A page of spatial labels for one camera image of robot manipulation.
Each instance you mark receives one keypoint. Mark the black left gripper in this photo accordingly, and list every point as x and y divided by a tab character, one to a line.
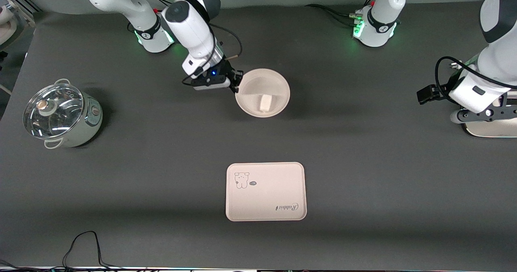
429	93

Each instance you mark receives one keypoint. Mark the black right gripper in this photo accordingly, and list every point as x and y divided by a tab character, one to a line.
223	70

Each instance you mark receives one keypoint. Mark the small white bun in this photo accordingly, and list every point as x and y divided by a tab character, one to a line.
265	103

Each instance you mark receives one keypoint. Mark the round cream plate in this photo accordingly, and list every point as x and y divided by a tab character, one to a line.
278	82

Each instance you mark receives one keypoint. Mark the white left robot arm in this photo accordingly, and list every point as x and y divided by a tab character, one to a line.
381	21

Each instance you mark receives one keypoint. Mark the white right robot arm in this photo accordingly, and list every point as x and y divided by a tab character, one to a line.
190	25

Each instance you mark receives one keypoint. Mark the cream rectangular rabbit tray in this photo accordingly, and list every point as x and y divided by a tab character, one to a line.
266	195

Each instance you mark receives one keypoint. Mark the cream toaster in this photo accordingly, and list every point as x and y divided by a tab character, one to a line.
492	129

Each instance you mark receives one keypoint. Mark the dark grey table mat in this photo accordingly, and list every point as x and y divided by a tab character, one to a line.
363	223

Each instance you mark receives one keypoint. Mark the pale green cooking pot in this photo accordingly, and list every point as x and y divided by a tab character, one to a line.
91	120

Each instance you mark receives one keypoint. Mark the glass pot lid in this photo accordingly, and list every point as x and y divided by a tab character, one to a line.
52	110

